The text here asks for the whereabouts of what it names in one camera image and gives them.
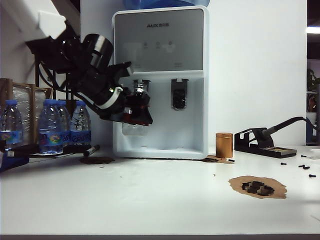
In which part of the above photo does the golden cylindrical can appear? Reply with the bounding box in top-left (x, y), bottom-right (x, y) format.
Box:
top-left (215, 132), bottom-right (234, 159)

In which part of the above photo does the black USB hub with cable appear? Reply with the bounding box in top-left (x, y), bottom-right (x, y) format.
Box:
top-left (6, 145), bottom-right (88, 159)

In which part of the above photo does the black soldering iron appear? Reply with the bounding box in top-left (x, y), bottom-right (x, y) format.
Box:
top-left (252, 116), bottom-right (317, 147)

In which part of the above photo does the white water dispenser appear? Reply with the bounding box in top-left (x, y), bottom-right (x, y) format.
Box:
top-left (111, 5), bottom-right (210, 160)

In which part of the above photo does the clear plastic water bottle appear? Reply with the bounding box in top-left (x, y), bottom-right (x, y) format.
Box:
top-left (69, 100), bottom-right (92, 147)
top-left (38, 99), bottom-right (63, 155)
top-left (0, 99), bottom-right (24, 151)
top-left (56, 100), bottom-right (72, 148)

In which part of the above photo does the plastic-wrapped wooden frame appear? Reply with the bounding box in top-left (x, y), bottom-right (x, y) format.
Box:
top-left (0, 77), bottom-right (54, 148)

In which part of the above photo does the black stair railing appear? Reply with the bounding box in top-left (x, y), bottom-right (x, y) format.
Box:
top-left (34, 59), bottom-right (81, 102)

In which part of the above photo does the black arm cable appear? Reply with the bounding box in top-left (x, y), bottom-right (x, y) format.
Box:
top-left (34, 62), bottom-right (76, 97)

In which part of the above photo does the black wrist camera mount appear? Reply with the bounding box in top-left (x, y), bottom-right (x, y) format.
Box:
top-left (106, 61), bottom-right (134, 82)

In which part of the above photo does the brown patch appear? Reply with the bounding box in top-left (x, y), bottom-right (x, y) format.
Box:
top-left (79, 156), bottom-right (116, 165)
top-left (228, 175), bottom-right (288, 200)
top-left (202, 154), bottom-right (235, 165)

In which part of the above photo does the green potted plant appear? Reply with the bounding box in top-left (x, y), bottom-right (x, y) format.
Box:
top-left (306, 68), bottom-right (320, 92)

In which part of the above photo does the dark dispenser tap lever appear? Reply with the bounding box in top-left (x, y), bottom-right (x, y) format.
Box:
top-left (131, 79), bottom-right (152, 111)
top-left (170, 78), bottom-right (189, 111)

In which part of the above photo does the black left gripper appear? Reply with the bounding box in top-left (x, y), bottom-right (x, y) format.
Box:
top-left (97, 86), bottom-right (154, 126)

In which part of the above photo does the black soldering iron stand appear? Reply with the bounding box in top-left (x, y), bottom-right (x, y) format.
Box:
top-left (234, 127), bottom-right (298, 159)

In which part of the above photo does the black marker pen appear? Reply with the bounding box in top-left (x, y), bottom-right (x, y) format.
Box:
top-left (83, 144), bottom-right (101, 157)

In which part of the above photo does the glass bottle with red belts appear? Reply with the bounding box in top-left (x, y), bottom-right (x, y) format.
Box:
top-left (121, 80), bottom-right (152, 136)

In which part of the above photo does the blue cloth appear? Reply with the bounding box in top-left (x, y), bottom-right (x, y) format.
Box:
top-left (0, 151), bottom-right (30, 173)

